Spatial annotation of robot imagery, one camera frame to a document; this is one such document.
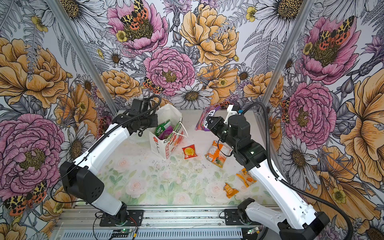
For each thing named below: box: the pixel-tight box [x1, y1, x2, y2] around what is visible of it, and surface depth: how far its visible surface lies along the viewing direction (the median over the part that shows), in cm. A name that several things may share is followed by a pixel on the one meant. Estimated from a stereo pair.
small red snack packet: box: [182, 144, 198, 160], surface depth 99 cm
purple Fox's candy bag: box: [195, 105, 220, 132], surface depth 69 cm
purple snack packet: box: [158, 125, 173, 140], surface depth 96 cm
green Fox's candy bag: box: [155, 119, 171, 136], surface depth 96 cm
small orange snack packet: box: [223, 183, 239, 199], surface depth 83 cm
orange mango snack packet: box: [204, 140, 233, 168], surface depth 96 cm
